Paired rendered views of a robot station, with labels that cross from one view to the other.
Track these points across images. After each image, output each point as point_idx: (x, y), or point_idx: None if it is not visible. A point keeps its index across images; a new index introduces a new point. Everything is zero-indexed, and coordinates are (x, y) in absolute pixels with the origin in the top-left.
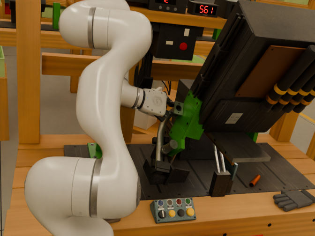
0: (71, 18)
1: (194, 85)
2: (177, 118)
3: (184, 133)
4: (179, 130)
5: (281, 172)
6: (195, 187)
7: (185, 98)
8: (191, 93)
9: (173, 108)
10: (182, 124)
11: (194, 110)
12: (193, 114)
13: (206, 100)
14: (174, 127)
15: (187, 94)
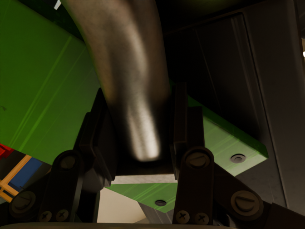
0: None
1: (276, 170)
2: (93, 70)
3: (14, 149)
4: (14, 105)
5: None
6: None
7: (282, 22)
8: (230, 173)
9: (142, 151)
10: (54, 126)
11: (128, 194)
12: (109, 189)
13: (164, 216)
14: (22, 44)
15: (247, 144)
